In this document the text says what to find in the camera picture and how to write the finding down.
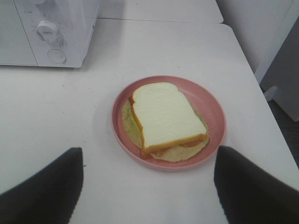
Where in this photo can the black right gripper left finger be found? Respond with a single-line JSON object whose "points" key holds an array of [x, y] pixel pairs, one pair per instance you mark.
{"points": [[49, 196]]}

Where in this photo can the pink round plate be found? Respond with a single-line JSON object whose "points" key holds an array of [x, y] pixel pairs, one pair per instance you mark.
{"points": [[201, 100]]}

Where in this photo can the white bread sandwich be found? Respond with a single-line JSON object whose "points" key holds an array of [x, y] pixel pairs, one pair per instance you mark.
{"points": [[162, 123]]}

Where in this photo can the white microwave oven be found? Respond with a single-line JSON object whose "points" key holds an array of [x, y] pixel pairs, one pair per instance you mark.
{"points": [[21, 46]]}

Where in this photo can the white lower timer knob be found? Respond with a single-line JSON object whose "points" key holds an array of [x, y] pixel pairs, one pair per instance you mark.
{"points": [[48, 31]]}

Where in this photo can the round door release button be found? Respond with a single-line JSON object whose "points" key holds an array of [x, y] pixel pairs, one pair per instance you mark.
{"points": [[56, 56]]}

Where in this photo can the grey cabinet at right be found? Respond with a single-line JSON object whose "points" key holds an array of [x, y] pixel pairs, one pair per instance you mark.
{"points": [[278, 73]]}

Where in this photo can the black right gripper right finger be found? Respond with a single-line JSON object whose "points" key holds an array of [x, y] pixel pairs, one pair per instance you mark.
{"points": [[250, 195]]}

